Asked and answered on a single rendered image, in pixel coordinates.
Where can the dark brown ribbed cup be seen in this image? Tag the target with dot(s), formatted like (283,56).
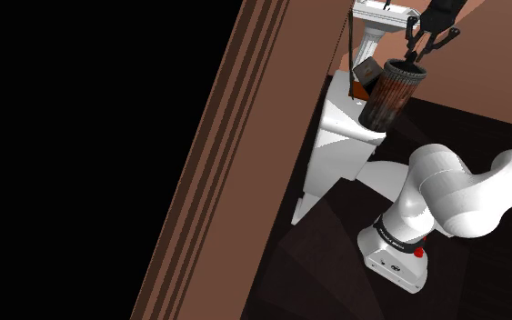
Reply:
(390,97)

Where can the thin black rod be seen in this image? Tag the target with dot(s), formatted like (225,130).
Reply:
(351,48)

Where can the grey and orange box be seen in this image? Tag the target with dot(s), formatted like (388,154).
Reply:
(367,71)

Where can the white pedestal sink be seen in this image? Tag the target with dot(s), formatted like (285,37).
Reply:
(377,15)

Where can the dark robot stand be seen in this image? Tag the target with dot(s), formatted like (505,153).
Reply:
(348,288)

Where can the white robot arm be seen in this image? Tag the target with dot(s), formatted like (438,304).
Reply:
(441,195)

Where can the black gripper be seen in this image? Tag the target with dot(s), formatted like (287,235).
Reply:
(441,15)

